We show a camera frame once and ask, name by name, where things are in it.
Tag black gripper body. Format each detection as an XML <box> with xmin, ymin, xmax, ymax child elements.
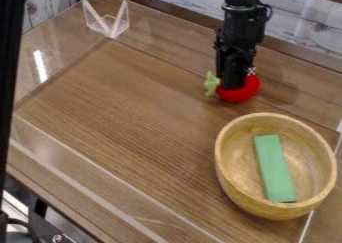
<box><xmin>216</xmin><ymin>0</ymin><xmax>273</xmax><ymax>55</ymax></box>

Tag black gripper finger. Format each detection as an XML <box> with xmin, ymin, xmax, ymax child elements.
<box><xmin>216</xmin><ymin>47</ymin><xmax>225</xmax><ymax>78</ymax></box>
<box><xmin>222</xmin><ymin>51</ymin><xmax>253</xmax><ymax>90</ymax></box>

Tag red plush fruit green leaf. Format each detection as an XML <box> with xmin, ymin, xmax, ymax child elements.
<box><xmin>204</xmin><ymin>71</ymin><xmax>261</xmax><ymax>103</ymax></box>

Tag wooden bowl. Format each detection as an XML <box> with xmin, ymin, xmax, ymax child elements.
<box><xmin>214</xmin><ymin>112</ymin><xmax>339</xmax><ymax>220</ymax></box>

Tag green rectangular block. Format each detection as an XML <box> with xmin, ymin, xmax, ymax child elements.
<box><xmin>254</xmin><ymin>135</ymin><xmax>298</xmax><ymax>203</ymax></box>

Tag black table leg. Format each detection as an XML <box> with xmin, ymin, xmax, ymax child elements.
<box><xmin>31</xmin><ymin>198</ymin><xmax>49</xmax><ymax>218</ymax></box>

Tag clear acrylic corner bracket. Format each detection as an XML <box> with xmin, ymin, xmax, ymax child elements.
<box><xmin>82</xmin><ymin>0</ymin><xmax>130</xmax><ymax>39</ymax></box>

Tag clear acrylic tray wall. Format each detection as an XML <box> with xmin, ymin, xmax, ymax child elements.
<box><xmin>7</xmin><ymin>117</ymin><xmax>225</xmax><ymax>243</ymax></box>

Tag black cable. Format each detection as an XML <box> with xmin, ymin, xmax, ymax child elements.
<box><xmin>5</xmin><ymin>216</ymin><xmax>39</xmax><ymax>243</ymax></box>

